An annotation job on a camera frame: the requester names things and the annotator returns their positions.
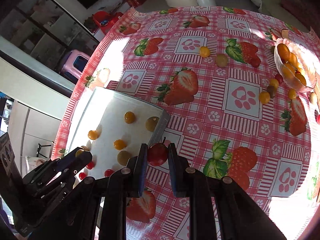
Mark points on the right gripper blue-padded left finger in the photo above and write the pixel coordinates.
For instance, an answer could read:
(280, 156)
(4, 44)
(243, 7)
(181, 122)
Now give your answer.
(125, 183)

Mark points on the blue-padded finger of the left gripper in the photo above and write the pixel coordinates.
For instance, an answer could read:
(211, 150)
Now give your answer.
(44, 172)
(63, 181)

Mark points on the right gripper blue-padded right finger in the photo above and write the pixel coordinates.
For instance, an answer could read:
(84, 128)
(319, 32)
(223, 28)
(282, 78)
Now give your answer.
(188, 182)

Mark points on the green-brown kiwi berry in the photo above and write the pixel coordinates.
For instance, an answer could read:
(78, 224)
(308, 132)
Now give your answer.
(123, 157)

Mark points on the red cherry tomato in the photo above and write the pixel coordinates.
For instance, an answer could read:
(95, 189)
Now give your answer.
(90, 165)
(279, 78)
(158, 153)

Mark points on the yellow cherry tomato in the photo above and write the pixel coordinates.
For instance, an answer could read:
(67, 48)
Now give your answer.
(274, 83)
(204, 52)
(119, 144)

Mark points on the yellow-green cherry tomato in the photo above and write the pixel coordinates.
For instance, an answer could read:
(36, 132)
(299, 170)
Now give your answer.
(78, 152)

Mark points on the white square tray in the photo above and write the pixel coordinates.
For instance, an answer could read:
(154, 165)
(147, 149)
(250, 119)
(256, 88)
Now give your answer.
(103, 110)

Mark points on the green fruit in tray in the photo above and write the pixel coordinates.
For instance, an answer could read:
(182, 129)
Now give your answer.
(151, 123)

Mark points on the orange tomato in tray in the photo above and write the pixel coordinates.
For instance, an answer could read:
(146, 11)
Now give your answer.
(129, 117)

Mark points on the pink plastic stool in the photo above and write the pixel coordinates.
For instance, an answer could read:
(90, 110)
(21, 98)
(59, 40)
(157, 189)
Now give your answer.
(73, 64)

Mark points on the orange cherry tomato centre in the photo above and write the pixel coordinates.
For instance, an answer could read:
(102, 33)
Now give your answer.
(264, 97)

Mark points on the pink strawberry print tablecloth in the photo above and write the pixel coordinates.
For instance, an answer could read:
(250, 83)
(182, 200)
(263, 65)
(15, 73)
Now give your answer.
(216, 119)

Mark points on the dark brown cherry tomato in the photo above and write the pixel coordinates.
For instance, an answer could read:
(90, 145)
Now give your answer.
(272, 91)

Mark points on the green-brown fruit far left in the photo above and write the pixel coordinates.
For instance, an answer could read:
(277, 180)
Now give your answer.
(221, 60)

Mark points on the yellow tomato right of bowl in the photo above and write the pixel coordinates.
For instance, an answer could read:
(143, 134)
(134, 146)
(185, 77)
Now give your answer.
(292, 94)

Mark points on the dark red tomato on print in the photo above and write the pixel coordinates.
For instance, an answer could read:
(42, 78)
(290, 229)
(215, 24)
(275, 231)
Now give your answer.
(255, 62)

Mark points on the pale green fruit by bowl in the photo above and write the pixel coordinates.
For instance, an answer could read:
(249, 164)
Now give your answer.
(313, 98)

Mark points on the large orange kumquat in bowl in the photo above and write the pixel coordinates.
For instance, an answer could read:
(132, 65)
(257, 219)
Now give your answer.
(283, 52)

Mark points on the red plastic stool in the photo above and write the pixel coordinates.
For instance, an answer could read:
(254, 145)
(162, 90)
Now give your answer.
(106, 21)

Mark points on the clear glass fruit bowl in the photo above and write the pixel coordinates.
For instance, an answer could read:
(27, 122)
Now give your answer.
(300, 72)

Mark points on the beige armchair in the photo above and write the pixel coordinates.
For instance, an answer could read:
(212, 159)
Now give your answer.
(274, 8)

